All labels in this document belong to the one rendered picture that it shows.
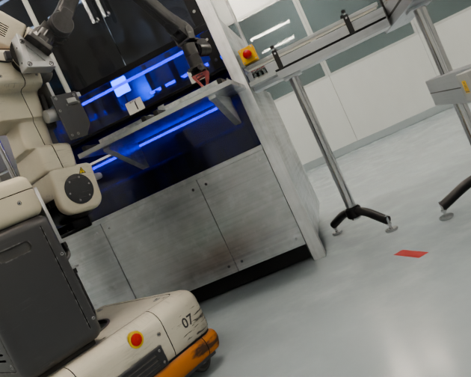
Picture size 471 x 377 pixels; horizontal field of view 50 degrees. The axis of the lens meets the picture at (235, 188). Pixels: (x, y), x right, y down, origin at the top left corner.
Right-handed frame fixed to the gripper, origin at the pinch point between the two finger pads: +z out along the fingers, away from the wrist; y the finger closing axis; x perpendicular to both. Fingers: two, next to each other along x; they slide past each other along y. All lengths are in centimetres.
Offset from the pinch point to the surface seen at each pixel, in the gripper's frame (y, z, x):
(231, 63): 26.7, -12.0, -10.3
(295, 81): 43, 6, -33
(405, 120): 491, 34, -132
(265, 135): 30.2, 24.5, -11.1
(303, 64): 39, 1, -39
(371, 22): 38, -3, -74
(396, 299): -43, 94, -36
